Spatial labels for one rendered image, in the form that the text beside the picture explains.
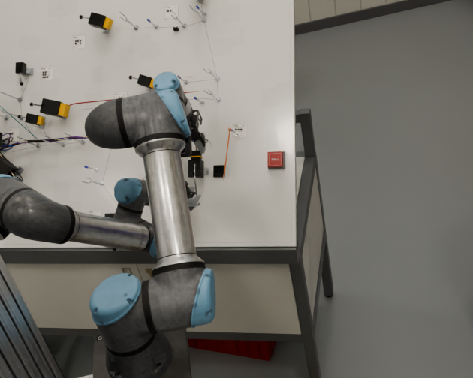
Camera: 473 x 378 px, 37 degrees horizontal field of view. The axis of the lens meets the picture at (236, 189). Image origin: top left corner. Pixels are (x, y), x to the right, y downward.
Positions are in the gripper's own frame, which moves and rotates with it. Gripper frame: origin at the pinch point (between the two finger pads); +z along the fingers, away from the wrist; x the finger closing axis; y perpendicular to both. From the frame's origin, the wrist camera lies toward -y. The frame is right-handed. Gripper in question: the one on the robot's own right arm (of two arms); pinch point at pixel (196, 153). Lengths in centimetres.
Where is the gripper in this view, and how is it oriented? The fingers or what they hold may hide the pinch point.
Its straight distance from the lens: 229.6
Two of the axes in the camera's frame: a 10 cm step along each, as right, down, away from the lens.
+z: 2.2, 5.0, 8.3
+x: -9.7, 0.1, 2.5
